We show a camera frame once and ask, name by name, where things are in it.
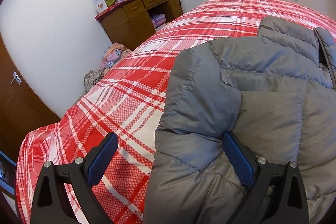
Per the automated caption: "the brown wooden desk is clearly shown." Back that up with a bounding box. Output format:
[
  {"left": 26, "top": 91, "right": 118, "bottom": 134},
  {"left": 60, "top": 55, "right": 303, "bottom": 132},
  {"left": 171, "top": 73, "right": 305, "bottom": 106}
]
[{"left": 95, "top": 0, "right": 183, "bottom": 50}]

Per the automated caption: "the white greeting card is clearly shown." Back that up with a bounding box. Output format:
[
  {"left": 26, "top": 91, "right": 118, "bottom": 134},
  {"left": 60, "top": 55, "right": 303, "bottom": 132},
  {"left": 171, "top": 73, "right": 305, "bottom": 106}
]
[{"left": 92, "top": 0, "right": 108, "bottom": 14}]

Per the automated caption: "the grey puffer jacket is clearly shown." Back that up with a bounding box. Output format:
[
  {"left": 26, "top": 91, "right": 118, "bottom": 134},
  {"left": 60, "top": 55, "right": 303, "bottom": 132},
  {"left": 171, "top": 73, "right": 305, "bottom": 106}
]
[{"left": 143, "top": 16, "right": 335, "bottom": 223}]

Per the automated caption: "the brown wooden door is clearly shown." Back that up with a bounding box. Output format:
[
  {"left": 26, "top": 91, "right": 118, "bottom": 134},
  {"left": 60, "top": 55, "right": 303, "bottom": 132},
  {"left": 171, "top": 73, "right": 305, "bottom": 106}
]
[{"left": 1, "top": 41, "right": 60, "bottom": 162}]

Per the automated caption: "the silver door handle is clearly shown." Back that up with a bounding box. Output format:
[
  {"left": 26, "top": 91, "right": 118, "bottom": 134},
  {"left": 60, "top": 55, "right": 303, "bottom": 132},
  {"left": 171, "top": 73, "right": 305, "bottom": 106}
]
[{"left": 11, "top": 71, "right": 22, "bottom": 85}]

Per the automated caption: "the red plaid bed sheet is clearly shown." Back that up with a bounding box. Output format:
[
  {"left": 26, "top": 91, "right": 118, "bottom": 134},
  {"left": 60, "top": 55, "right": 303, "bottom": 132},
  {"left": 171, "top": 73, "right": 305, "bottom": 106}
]
[{"left": 15, "top": 0, "right": 335, "bottom": 223}]

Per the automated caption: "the clothes pile on floor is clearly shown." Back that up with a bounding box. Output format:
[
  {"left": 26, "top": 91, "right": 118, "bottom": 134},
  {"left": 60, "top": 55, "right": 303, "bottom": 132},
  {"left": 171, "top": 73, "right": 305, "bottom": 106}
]
[{"left": 83, "top": 42, "right": 132, "bottom": 94}]

